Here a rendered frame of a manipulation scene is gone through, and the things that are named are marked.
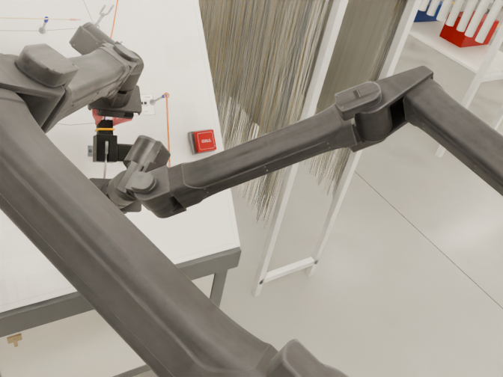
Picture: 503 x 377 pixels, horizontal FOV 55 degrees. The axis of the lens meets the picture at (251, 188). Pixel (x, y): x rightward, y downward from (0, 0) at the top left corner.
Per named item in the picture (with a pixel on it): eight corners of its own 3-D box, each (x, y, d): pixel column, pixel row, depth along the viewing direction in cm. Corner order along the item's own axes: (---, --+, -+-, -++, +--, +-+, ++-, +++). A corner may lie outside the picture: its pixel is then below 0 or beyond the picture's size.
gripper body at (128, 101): (84, 84, 95) (92, 60, 89) (136, 90, 100) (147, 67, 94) (87, 112, 92) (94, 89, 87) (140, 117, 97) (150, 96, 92)
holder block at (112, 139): (92, 162, 103) (96, 161, 99) (93, 135, 103) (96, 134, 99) (112, 163, 105) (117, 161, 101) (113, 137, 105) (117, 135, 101)
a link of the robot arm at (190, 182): (386, 99, 71) (394, 143, 80) (373, 72, 75) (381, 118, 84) (127, 198, 78) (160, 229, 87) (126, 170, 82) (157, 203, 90)
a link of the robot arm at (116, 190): (108, 189, 82) (138, 206, 84) (128, 156, 85) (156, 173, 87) (99, 196, 88) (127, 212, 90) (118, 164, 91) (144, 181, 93)
